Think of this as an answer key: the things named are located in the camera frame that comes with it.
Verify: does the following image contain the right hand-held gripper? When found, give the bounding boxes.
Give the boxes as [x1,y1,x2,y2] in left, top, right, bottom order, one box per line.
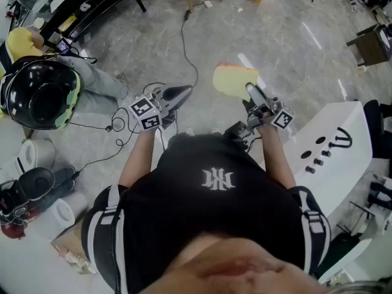
[243,83,295,135]

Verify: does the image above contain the person's left forearm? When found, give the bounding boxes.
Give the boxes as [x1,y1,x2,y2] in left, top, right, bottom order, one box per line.
[118,129,162,189]

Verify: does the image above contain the white cylinder jar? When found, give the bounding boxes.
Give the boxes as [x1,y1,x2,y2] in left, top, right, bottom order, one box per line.
[48,191,90,241]

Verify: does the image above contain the person's black shirt torso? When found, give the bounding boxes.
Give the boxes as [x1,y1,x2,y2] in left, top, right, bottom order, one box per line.
[81,132,332,294]

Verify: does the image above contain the black desk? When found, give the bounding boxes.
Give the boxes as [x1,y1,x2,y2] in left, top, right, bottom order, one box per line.
[39,0,148,44]

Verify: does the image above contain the black device box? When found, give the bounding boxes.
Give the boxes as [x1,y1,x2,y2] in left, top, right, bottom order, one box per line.
[224,121,249,141]

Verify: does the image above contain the cardboard box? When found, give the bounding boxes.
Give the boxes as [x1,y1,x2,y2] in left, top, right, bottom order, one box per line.
[50,225,100,276]

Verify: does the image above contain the red and black bag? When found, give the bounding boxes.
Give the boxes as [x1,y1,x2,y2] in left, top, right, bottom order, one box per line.
[0,179,42,240]

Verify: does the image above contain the yellow sponge cloth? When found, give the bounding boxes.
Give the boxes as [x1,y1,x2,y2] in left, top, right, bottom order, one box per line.
[213,62,260,103]

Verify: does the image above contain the person's right forearm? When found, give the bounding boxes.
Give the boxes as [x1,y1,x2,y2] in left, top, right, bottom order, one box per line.
[256,124,298,190]

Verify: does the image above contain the person's face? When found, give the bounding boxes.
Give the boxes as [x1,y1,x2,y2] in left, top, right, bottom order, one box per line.
[165,234,330,294]

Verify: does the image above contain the grey shoulder strap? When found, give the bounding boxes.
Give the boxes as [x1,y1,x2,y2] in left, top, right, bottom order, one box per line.
[99,184,122,226]
[298,191,325,235]

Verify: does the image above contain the phone with blue screen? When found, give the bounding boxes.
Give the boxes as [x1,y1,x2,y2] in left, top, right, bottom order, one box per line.
[56,39,72,54]

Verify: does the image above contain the black floor cable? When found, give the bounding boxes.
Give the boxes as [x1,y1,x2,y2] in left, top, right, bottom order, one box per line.
[180,9,200,88]

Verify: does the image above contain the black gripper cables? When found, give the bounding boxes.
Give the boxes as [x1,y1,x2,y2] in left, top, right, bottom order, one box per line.
[69,83,168,177]

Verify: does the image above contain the wooden side table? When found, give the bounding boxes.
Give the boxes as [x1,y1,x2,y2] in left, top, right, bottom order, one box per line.
[345,24,392,67]

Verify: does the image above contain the black glossy helmet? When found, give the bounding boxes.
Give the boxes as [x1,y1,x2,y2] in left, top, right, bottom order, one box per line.
[1,56,83,131]

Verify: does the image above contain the black pot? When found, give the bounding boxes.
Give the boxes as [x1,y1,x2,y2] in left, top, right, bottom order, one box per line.
[17,167,56,202]

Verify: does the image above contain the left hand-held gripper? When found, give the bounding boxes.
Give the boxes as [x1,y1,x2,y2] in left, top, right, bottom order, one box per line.
[129,85,193,132]

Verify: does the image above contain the white counter with black knobs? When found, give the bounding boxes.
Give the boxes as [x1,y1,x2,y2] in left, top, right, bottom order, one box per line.
[260,100,374,220]

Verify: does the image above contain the white appliance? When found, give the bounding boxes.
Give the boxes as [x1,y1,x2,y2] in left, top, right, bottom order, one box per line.
[15,138,56,177]

